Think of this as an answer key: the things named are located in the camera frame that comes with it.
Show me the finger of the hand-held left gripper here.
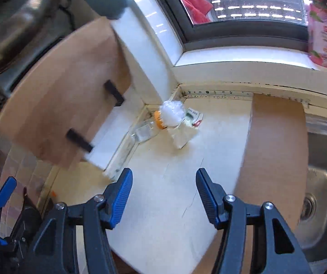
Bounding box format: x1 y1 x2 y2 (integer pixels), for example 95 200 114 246
0 176 17 234
10 187 43 242

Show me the grey window frame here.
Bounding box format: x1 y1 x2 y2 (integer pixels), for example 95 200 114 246
146 0 314 52

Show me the white plastic wad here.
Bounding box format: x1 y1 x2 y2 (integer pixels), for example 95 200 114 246
159 100 186 128

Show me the red cloth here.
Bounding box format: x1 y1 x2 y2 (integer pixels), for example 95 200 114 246
176 0 214 23

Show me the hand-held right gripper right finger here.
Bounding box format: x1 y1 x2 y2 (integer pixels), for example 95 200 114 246
196 168 314 274

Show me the pink refill pouch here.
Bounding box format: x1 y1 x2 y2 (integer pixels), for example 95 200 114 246
306 0 327 68

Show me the clear plastic bottle orange cap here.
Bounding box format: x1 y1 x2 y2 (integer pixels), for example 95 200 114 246
130 110 168 145

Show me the clear plastic wrapper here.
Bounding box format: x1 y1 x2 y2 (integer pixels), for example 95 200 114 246
168 118 200 149

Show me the plain brown wooden board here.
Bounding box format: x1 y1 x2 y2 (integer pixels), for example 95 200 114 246
193 94 309 274

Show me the wooden cabinet door, black handle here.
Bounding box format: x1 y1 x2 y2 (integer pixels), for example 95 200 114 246
0 16 133 169

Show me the sink drain strainer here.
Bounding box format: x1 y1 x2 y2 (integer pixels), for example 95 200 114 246
301 192 320 221

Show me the small white printed packet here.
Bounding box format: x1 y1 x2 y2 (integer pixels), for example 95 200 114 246
184 107 205 128

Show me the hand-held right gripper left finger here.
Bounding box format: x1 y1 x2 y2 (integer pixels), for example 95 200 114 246
28 168 133 274

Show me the metal wok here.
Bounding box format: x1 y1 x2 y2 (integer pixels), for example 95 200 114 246
0 0 67 78

